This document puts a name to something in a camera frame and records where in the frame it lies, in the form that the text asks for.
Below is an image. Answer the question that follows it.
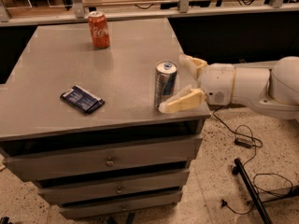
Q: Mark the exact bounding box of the wooden shelf with metal brackets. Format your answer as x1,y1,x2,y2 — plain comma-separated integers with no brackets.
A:
0,0,299,27

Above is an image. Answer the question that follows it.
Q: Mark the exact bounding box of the black stand leg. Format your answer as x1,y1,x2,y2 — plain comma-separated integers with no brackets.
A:
234,159,273,224

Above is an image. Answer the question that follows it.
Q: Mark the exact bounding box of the silver blue redbull can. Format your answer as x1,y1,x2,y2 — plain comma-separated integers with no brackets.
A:
154,60,178,107

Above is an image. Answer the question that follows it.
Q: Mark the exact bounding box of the middle grey drawer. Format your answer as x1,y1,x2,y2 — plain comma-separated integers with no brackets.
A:
38,169,190,204

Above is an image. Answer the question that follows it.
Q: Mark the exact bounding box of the grey drawer cabinet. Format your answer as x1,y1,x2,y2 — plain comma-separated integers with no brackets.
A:
0,19,209,208

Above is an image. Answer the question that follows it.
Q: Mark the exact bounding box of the dark blue snack packet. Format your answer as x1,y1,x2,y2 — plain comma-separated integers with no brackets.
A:
60,85,105,114

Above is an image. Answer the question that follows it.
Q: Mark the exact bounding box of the orange coca-cola can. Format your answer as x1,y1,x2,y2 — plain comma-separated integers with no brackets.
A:
88,11,110,49

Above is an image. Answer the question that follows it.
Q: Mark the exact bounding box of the small black power adapter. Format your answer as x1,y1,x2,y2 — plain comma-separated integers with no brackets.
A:
235,138,252,148

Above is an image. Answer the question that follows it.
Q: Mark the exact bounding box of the bottom grey drawer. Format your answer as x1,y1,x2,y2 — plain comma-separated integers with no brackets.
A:
59,189,182,219

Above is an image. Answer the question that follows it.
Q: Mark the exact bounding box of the top grey drawer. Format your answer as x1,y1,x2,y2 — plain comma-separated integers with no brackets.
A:
4,135,202,182

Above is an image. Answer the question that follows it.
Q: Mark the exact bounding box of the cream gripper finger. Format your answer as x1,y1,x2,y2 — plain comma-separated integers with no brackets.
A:
158,85,206,113
179,54,207,78

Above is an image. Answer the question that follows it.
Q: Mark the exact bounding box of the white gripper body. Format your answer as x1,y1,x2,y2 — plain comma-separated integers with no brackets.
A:
198,63,235,105

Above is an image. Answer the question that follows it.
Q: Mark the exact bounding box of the grey drawer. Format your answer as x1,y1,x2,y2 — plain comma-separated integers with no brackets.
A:
4,135,202,182
38,169,190,204
59,189,182,219

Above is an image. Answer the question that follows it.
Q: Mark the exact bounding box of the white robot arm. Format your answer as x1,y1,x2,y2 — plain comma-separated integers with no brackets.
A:
158,55,299,119

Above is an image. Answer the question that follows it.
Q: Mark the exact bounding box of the black floor cable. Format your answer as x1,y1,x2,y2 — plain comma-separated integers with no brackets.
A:
212,105,294,216

